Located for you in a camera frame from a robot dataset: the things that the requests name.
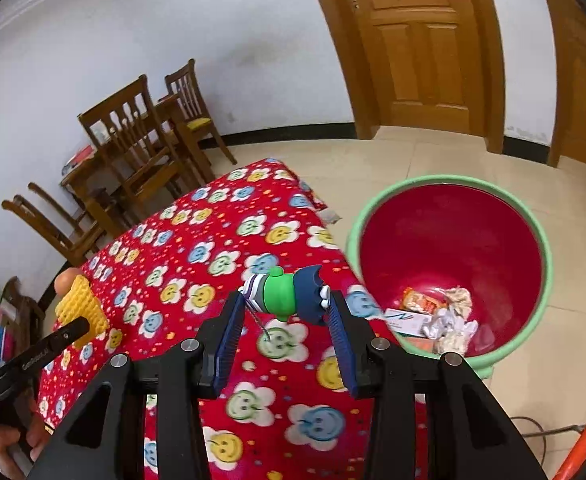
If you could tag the curved-back wooden chair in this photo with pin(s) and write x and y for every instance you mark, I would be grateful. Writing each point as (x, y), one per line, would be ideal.
(48, 225)
(58, 200)

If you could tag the clear plastic wrapper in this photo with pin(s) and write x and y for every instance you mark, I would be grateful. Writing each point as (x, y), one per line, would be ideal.
(437, 327)

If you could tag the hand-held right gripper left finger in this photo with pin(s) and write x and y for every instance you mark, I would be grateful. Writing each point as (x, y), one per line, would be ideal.
(228, 345)

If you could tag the green and blue toy figure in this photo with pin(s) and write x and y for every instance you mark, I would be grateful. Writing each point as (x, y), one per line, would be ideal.
(283, 295)

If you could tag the orange egg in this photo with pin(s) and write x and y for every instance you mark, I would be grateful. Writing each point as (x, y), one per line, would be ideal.
(65, 281)

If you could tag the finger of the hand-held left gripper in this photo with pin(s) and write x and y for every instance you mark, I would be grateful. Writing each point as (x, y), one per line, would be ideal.
(70, 334)

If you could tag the white cloth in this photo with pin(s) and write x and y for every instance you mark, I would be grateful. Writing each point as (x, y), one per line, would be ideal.
(457, 341)

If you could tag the person's left hand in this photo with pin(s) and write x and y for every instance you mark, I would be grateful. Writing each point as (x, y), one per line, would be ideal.
(3, 452)

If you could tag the wooden chair with yellow cushion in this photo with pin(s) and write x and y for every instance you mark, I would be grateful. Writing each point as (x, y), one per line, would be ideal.
(193, 105)

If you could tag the yellow waffle sponge cloth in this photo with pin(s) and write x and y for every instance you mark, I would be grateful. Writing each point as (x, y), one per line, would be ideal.
(80, 307)

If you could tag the tall-back wooden chair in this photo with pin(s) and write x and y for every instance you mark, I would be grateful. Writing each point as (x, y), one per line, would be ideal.
(133, 140)

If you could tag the blue and white medicine box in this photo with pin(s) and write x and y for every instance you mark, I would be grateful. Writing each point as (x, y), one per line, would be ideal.
(405, 322)

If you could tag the panelled wooden door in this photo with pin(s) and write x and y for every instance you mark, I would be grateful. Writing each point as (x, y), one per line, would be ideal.
(413, 50)

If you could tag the wooden dining table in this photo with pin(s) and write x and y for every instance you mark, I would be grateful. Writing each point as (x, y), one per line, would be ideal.
(90, 180)

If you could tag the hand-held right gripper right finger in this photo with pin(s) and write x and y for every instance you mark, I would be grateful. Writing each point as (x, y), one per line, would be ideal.
(343, 345)

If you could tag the red smiley flower tablecloth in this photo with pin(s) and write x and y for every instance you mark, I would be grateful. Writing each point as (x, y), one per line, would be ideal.
(198, 240)

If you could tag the red book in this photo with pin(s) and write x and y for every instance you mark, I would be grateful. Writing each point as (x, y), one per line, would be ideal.
(80, 154)

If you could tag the dark wooden chair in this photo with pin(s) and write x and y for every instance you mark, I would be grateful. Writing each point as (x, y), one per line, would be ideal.
(23, 305)

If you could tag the red basin with green rim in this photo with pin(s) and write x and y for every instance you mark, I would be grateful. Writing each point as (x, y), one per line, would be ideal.
(448, 240)

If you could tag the plain-framed wooden door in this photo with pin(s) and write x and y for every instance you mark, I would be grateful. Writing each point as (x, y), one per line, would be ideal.
(583, 85)

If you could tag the orange snack packet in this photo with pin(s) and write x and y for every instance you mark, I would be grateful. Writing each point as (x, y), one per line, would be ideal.
(420, 301)

